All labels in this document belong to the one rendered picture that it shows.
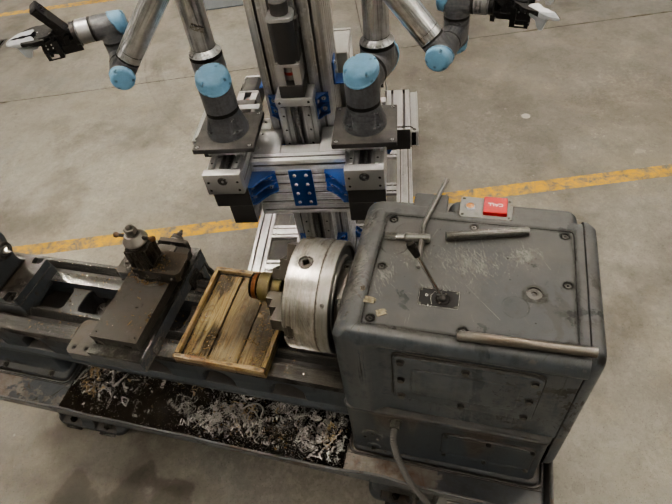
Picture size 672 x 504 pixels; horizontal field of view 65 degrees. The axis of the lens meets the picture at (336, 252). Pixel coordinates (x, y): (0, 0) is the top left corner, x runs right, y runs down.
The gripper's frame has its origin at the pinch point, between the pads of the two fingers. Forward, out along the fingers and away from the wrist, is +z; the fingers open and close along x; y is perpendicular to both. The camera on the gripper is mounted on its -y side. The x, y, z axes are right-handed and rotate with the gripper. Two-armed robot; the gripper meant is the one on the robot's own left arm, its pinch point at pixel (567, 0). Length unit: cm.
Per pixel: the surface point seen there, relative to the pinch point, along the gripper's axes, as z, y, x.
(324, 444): -36, 87, 115
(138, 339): -90, 46, 115
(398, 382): -12, 39, 102
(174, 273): -92, 44, 93
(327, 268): -36, 23, 86
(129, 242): -103, 32, 93
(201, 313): -83, 57, 98
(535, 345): 15, 18, 91
